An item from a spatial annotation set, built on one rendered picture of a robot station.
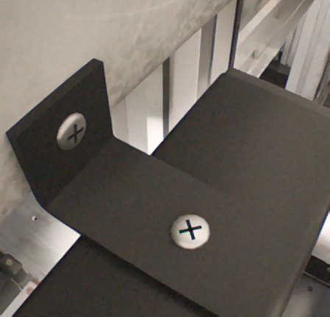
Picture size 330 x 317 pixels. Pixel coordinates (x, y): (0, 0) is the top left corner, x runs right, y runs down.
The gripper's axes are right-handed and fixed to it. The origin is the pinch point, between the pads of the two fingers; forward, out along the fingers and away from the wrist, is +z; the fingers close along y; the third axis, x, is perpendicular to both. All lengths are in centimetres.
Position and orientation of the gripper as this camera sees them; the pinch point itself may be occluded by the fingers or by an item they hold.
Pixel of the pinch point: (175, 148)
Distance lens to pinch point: 54.5
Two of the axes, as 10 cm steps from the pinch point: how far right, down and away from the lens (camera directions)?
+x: -5.5, 6.5, -5.2
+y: 0.0, -6.3, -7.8
